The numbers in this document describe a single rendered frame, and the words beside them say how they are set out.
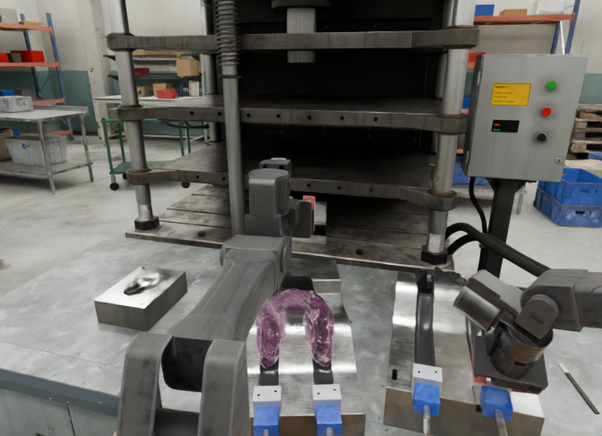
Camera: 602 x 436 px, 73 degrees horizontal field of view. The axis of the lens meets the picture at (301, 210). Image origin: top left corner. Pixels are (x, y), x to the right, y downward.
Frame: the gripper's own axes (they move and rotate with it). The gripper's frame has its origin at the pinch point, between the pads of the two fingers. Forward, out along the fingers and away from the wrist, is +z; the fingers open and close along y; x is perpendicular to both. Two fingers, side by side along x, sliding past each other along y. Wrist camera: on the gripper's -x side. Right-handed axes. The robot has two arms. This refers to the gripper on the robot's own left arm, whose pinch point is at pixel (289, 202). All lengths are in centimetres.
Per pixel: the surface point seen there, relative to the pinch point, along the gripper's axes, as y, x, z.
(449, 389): -30.6, 30.7, -9.7
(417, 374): -24.9, 28.0, -9.9
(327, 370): -8.2, 34.3, -3.5
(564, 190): -199, 75, 320
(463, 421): -33.1, 35.0, -12.2
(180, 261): 47, 38, 48
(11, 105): 406, 11, 377
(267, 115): 21, -9, 75
